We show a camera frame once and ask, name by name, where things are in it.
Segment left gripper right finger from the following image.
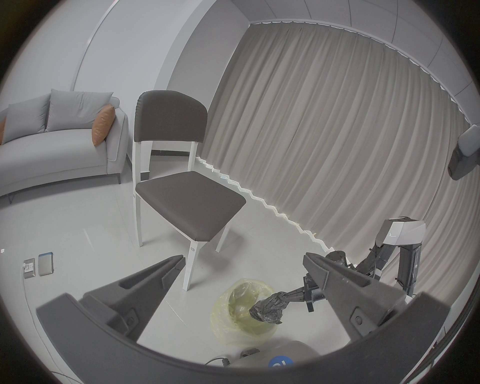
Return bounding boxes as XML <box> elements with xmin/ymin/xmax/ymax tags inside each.
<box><xmin>302</xmin><ymin>252</ymin><xmax>408</xmax><ymax>344</ymax></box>

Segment beige curtain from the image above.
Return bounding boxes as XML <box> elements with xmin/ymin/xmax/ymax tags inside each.
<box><xmin>195</xmin><ymin>20</ymin><xmax>480</xmax><ymax>301</ymax></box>

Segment black plastic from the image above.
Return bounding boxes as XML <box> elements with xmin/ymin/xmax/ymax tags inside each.
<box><xmin>248</xmin><ymin>292</ymin><xmax>291</xmax><ymax>325</ymax></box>

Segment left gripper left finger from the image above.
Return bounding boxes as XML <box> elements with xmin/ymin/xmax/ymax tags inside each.
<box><xmin>80</xmin><ymin>254</ymin><xmax>187</xmax><ymax>343</ymax></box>

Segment light grey sofa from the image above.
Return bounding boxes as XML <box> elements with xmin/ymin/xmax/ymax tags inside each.
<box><xmin>0</xmin><ymin>89</ymin><xmax>130</xmax><ymax>205</ymax></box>

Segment grey cushion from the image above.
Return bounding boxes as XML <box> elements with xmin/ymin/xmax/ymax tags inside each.
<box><xmin>45</xmin><ymin>89</ymin><xmax>114</xmax><ymax>133</ymax></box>
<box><xmin>2</xmin><ymin>94</ymin><xmax>51</xmax><ymax>145</ymax></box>

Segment white chair with grey seat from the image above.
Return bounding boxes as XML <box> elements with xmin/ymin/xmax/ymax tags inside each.
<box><xmin>132</xmin><ymin>90</ymin><xmax>247</xmax><ymax>292</ymax></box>

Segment yellow plastic bag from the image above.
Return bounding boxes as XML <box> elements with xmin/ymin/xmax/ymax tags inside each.
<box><xmin>212</xmin><ymin>277</ymin><xmax>286</xmax><ymax>347</ymax></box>

